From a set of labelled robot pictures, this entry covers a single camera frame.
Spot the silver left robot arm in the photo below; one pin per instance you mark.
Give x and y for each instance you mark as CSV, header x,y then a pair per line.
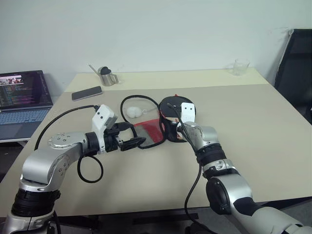
x,y
39,165

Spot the dark table frame crossbar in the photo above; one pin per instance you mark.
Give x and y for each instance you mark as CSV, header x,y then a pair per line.
x,y
126,218

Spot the steel pitcher with black lid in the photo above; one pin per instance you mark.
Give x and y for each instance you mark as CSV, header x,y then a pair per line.
x,y
108,78

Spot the open laptop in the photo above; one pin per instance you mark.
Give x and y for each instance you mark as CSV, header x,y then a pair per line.
x,y
23,97

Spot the dark smartphone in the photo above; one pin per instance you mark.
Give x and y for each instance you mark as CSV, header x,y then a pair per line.
x,y
87,93

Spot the black chair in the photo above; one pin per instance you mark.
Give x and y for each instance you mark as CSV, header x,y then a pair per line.
x,y
296,70

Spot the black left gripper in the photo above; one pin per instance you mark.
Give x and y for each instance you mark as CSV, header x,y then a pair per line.
x,y
111,142

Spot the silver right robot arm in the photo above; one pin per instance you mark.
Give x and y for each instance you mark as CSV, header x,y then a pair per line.
x,y
229,190

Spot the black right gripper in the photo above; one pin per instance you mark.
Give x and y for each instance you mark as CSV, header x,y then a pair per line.
x,y
171,130

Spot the clear glass beaker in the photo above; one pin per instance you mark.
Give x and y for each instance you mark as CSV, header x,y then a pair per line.
x,y
239,67

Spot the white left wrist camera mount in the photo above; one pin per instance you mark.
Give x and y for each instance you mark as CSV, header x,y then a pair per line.
x,y
102,117

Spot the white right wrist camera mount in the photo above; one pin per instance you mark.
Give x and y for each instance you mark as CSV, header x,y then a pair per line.
x,y
188,112

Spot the clear black-trimmed paddle case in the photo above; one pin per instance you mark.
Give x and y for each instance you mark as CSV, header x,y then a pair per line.
x,y
148,130

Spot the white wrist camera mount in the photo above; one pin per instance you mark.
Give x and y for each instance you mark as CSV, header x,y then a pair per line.
x,y
102,117
188,112

